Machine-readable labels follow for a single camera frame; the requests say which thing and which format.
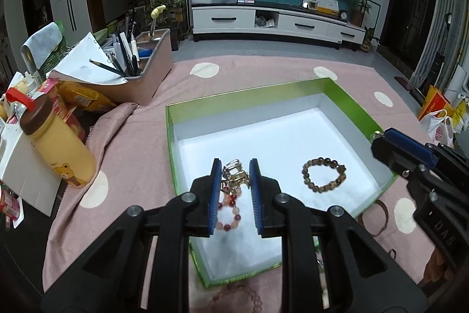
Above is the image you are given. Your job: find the red pink bead bracelet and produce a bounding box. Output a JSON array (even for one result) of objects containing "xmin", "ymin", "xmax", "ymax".
[{"xmin": 215, "ymin": 183, "xmax": 244, "ymax": 232}]

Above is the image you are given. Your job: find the white plastic shopping bag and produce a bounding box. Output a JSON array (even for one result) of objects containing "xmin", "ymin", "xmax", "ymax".
[{"xmin": 421, "ymin": 109, "xmax": 454, "ymax": 148}]

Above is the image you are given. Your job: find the pink desk organizer box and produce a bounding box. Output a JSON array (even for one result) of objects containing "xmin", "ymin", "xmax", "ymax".
[{"xmin": 51, "ymin": 29, "xmax": 173, "ymax": 106}]

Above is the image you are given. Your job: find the green cardboard box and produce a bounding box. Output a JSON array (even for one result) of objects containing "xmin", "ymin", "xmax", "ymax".
[{"xmin": 165, "ymin": 79, "xmax": 397, "ymax": 287}]

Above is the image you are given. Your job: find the brown wooden bead bracelet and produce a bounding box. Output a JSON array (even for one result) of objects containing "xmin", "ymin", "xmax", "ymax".
[{"xmin": 301, "ymin": 156, "xmax": 348, "ymax": 194}]

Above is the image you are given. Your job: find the white TV cabinet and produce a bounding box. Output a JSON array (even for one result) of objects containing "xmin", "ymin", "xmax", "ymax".
[{"xmin": 192, "ymin": 2, "xmax": 366, "ymax": 46}]

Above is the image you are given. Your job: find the pink crystal bead bracelet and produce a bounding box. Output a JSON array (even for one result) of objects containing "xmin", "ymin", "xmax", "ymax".
[{"xmin": 219, "ymin": 283, "xmax": 265, "ymax": 313}]

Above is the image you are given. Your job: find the white paper box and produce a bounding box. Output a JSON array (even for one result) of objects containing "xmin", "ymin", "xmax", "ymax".
[{"xmin": 0, "ymin": 120, "xmax": 61, "ymax": 217}]

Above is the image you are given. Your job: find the yellow white calendar card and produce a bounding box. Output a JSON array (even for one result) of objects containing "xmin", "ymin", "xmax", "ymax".
[{"xmin": 316, "ymin": 0, "xmax": 339, "ymax": 15}]

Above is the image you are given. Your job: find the white paper sheet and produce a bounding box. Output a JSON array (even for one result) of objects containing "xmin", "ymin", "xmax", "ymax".
[{"xmin": 48, "ymin": 33, "xmax": 127, "ymax": 86}]

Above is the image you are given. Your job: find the potted plant on cabinet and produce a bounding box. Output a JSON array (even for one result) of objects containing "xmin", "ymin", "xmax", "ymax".
[{"xmin": 350, "ymin": 0, "xmax": 371, "ymax": 27}]

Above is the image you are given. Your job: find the yellow bear bottle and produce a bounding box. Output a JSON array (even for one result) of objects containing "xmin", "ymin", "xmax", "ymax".
[{"xmin": 6, "ymin": 87, "xmax": 96, "ymax": 188}]

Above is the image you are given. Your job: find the potted plant in black box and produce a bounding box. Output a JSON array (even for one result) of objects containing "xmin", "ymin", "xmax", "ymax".
[{"xmin": 145, "ymin": 0, "xmax": 188, "ymax": 52}]

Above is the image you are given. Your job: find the small floor potted plant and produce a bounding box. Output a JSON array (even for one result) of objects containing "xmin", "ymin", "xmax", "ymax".
[{"xmin": 360, "ymin": 28, "xmax": 380, "ymax": 53}]

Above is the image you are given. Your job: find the small black alarm clock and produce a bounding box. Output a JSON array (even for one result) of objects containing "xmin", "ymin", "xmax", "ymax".
[{"xmin": 339, "ymin": 10, "xmax": 348, "ymax": 21}]

